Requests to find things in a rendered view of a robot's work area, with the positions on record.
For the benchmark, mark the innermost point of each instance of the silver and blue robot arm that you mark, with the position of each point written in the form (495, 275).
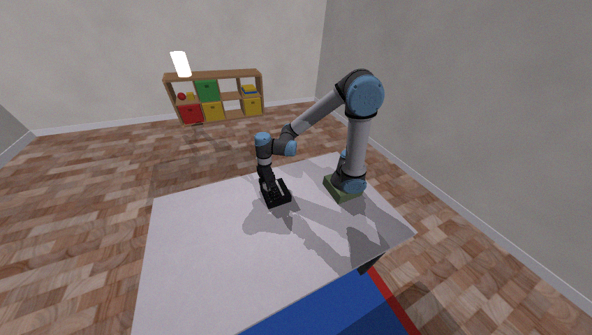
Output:
(363, 94)

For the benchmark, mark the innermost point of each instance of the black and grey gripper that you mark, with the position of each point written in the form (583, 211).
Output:
(261, 179)

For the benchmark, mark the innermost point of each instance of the black lighting desk panel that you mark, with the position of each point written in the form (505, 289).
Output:
(278, 195)

